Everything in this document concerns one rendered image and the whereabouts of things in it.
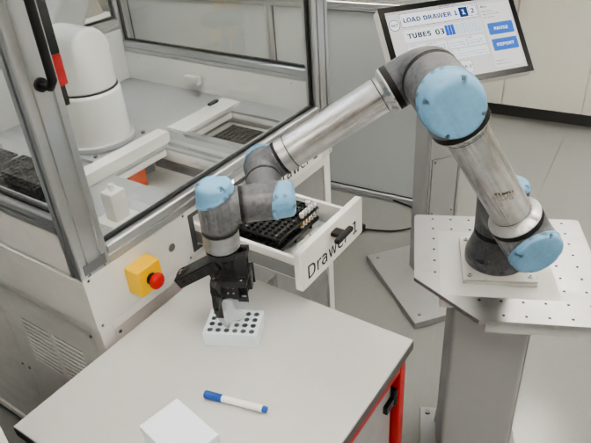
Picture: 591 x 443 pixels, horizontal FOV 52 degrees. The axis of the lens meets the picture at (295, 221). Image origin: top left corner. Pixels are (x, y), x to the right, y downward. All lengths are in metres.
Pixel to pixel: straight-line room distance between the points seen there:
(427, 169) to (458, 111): 1.33
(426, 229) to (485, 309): 0.35
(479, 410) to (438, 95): 1.04
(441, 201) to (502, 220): 1.23
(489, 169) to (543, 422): 1.26
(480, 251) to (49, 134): 1.01
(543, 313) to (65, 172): 1.08
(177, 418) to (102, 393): 0.23
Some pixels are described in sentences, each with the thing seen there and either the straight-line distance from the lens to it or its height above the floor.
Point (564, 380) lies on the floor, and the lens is 2.45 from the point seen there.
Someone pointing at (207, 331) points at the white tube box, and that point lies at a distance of 1.37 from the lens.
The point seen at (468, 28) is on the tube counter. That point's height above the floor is 1.11.
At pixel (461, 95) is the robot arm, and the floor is 1.32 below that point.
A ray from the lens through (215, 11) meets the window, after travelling 1.52.
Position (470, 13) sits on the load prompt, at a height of 1.15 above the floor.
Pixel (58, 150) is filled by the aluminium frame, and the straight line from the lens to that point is 1.24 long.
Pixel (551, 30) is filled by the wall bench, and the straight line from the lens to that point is 4.15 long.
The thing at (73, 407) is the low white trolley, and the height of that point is 0.76.
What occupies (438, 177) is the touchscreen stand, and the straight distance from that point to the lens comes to 2.46.
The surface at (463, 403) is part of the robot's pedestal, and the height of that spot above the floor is 0.33.
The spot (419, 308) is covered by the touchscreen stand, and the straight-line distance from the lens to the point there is 2.57.
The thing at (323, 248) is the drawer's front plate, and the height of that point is 0.89.
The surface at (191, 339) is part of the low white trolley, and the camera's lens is 1.42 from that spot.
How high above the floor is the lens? 1.72
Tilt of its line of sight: 33 degrees down
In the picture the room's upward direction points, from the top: 4 degrees counter-clockwise
